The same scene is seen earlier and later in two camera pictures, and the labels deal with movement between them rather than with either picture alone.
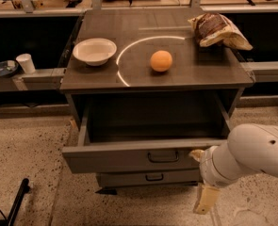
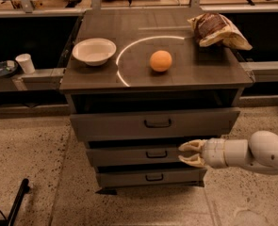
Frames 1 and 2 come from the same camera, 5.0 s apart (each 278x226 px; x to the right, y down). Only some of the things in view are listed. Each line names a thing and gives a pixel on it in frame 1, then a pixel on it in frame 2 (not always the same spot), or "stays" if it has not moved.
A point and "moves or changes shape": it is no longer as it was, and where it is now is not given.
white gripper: [208, 168] → [214, 153]
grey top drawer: [146, 132] moves or changes shape
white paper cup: [26, 62] stays
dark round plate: [5, 68] stays
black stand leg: [10, 219] stays
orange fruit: [161, 60] stays
